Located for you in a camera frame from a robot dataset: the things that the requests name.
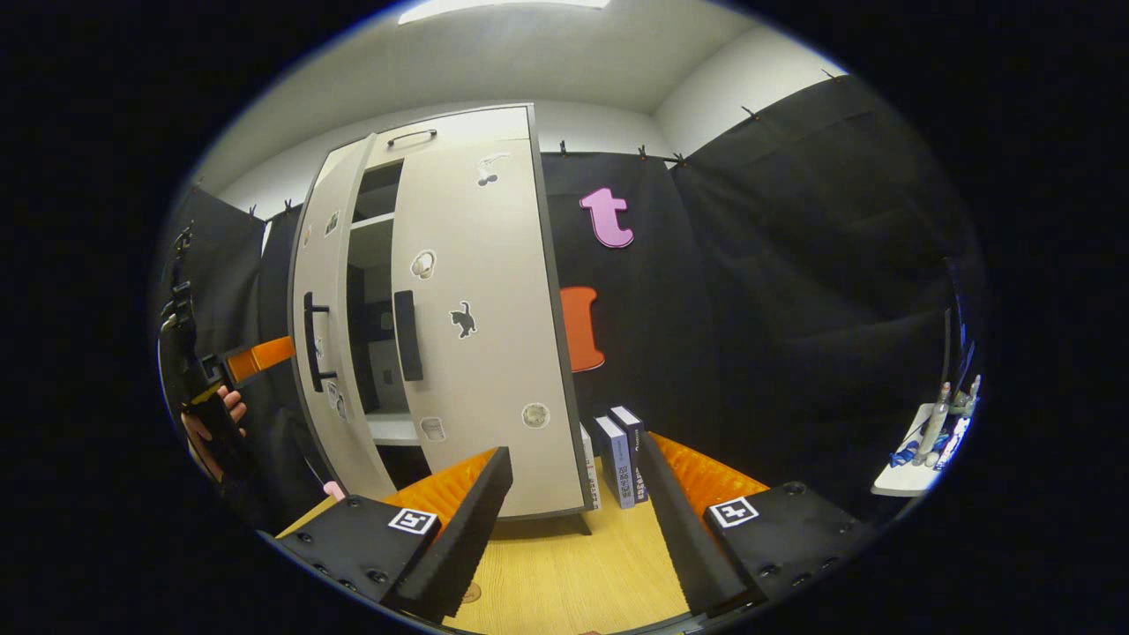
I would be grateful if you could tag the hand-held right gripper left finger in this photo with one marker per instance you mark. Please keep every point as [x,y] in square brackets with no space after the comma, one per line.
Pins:
[467,538]

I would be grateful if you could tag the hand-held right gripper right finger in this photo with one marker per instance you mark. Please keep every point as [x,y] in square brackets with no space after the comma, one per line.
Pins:
[679,534]

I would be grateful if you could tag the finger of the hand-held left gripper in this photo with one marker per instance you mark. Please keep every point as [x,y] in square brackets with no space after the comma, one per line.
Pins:
[260,357]

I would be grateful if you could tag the cabinet door with camera sticker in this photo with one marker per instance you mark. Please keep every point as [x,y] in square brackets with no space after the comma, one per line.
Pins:
[328,265]

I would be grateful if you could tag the cabinet door with headphone sticker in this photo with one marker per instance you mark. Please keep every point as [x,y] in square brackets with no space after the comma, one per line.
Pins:
[494,265]

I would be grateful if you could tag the grey-blue box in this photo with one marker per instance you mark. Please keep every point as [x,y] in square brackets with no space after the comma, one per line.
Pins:
[615,463]

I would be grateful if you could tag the dark navy box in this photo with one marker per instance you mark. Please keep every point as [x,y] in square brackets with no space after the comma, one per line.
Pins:
[633,441]

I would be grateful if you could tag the thin white box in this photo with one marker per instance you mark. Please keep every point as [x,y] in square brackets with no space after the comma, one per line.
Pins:
[589,467]

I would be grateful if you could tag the white cabinet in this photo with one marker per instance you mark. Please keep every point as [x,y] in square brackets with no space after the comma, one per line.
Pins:
[392,428]

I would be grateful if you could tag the small pink object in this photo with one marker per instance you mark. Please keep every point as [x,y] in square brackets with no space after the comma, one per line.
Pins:
[333,490]

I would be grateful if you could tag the white side table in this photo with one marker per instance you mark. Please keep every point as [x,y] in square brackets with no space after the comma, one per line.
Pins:
[900,481]

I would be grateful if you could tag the black backdrop cloth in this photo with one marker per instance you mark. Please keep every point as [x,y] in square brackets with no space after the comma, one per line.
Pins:
[794,309]

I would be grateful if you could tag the tall clear bottle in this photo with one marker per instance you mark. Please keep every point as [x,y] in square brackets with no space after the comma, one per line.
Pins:
[932,428]

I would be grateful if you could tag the white cabinet drawer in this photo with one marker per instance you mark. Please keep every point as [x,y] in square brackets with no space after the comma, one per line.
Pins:
[467,128]

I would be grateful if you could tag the long ceiling light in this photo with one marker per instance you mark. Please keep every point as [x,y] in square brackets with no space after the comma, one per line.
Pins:
[503,9]

